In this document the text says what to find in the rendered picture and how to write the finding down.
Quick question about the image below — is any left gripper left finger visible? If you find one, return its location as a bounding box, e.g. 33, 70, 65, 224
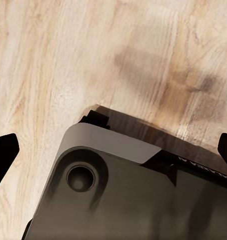
0, 133, 20, 183

